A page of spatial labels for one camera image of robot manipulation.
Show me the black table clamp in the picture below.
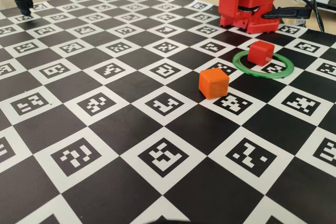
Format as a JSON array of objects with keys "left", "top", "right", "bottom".
[{"left": 263, "top": 7, "right": 313, "bottom": 20}]

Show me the black white marker checkerboard mat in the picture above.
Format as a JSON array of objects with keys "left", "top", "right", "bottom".
[{"left": 0, "top": 0, "right": 336, "bottom": 224}]

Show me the thick black cable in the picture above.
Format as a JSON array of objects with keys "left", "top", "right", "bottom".
[{"left": 280, "top": 0, "right": 326, "bottom": 32}]

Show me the orange cube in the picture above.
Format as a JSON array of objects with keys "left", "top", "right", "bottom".
[{"left": 198, "top": 67, "right": 230, "bottom": 100}]

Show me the red cube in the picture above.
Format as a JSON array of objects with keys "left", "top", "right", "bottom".
[{"left": 247, "top": 41, "right": 275, "bottom": 67}]

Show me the green ring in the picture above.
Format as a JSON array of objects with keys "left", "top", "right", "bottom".
[{"left": 232, "top": 50, "right": 295, "bottom": 79}]

